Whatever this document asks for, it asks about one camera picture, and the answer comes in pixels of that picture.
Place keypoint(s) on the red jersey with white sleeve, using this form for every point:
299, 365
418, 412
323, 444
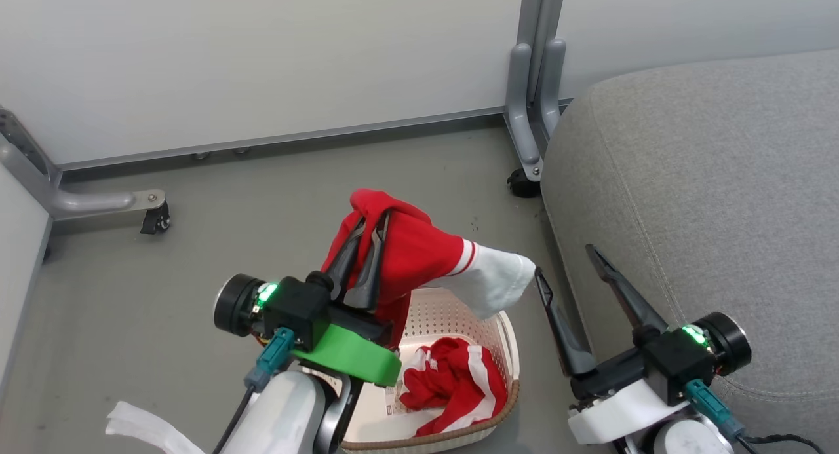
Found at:
419, 251

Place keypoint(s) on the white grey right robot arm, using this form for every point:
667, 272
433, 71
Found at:
682, 441

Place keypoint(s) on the black caster wheel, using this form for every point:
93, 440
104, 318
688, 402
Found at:
156, 219
522, 185

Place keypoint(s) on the grey partition bottom rail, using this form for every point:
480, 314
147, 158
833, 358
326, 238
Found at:
295, 139

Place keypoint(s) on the red garment with white stripe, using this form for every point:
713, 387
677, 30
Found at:
452, 375

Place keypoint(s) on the small paper label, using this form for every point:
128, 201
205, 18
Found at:
396, 398

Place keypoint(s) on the grey partition leg long foot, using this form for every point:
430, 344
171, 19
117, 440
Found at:
85, 202

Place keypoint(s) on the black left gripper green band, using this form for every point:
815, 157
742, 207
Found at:
298, 310

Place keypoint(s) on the black right gripper white band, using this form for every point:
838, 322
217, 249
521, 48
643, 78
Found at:
675, 365

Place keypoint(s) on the grey partition leg double post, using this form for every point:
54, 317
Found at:
531, 80

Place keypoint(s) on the cream perforated laundry basket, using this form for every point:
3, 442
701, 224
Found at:
446, 316

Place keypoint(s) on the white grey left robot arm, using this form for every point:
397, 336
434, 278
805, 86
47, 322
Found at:
282, 415

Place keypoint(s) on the grey fabric sofa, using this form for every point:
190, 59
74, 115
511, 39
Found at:
721, 179

